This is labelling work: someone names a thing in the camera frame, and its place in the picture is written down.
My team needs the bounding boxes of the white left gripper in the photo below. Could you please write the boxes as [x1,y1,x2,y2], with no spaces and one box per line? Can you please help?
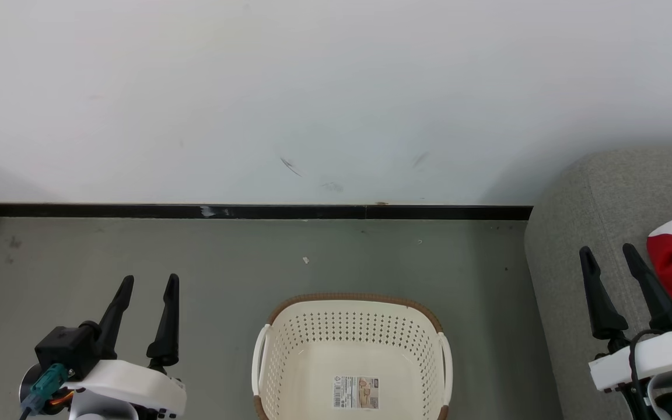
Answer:
[66,273,187,418]

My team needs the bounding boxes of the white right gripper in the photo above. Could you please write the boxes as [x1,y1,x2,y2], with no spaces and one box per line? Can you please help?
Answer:
[579,243,672,393]

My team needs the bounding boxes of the grey fabric sofa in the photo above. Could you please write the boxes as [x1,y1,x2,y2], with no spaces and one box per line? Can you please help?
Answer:
[524,146,672,420]

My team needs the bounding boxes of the cream perforated laundry basket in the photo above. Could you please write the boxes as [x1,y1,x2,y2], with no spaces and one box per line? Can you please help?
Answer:
[251,293,453,420]

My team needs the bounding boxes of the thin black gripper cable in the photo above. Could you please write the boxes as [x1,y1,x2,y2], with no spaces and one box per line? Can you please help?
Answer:
[628,330,664,420]

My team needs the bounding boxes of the black wall baseboard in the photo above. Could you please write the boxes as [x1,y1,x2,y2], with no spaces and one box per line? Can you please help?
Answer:
[0,202,534,221]

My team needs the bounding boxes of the teal camera cable connector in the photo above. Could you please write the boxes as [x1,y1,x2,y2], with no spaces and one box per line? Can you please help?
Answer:
[19,363,68,420]

